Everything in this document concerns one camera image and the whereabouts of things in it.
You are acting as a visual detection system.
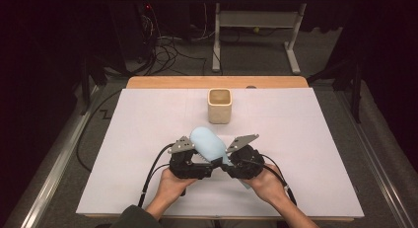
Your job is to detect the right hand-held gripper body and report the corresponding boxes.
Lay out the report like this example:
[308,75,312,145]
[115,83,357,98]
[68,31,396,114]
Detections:
[226,133,265,181]

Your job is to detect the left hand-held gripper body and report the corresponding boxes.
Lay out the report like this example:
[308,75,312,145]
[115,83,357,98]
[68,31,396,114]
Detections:
[168,135,214,181]

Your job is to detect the light blue hairbrush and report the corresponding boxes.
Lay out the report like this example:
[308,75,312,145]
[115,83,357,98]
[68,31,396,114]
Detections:
[189,126,251,190]

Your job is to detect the beige square cup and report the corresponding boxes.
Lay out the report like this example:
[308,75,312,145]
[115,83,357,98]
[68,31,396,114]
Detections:
[207,87,234,125]

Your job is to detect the person's left hand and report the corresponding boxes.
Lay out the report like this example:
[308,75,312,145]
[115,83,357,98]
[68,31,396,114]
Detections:
[153,168,199,208]

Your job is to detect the person's right hand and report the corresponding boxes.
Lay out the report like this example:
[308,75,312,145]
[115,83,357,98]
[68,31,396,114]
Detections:
[242,163,291,208]

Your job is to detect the person's grey trousers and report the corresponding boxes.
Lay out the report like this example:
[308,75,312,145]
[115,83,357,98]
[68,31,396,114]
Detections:
[161,218,279,228]

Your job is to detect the dark green sleeve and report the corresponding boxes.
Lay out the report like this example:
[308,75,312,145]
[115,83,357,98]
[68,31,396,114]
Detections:
[109,204,162,228]

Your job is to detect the white table mat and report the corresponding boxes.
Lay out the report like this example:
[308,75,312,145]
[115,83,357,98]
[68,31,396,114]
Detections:
[76,87,365,219]

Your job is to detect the wooden table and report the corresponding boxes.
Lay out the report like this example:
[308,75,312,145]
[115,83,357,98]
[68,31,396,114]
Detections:
[76,75,365,222]

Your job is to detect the black metal stand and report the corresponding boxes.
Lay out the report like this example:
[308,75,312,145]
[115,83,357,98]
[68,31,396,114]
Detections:
[80,53,109,115]
[307,56,363,124]

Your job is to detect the black equipment with red light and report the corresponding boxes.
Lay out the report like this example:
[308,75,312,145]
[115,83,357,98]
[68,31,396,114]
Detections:
[109,0,159,63]

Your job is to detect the left hand-held gripper black cable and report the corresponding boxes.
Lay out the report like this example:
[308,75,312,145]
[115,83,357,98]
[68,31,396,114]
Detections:
[137,142,175,208]

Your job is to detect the hand-held gripper black cable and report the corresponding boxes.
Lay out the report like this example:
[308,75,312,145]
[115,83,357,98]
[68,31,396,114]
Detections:
[260,153,299,206]
[137,142,175,208]

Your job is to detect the right hand-held gripper black cable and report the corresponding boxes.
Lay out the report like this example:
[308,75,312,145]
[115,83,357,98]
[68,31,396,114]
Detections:
[260,153,299,206]

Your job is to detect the long black floor cable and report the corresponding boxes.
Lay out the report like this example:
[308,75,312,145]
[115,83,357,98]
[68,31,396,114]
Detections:
[76,89,123,173]

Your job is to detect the tangle of black floor cables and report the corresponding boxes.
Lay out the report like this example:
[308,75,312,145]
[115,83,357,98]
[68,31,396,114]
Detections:
[137,4,208,76]

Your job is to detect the aluminium floor rail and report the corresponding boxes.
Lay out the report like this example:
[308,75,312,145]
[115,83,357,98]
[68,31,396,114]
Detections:
[19,84,102,228]
[334,89,418,228]

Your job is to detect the white metal desk frame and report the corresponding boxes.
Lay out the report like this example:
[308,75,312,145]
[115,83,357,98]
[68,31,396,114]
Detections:
[211,2,309,75]

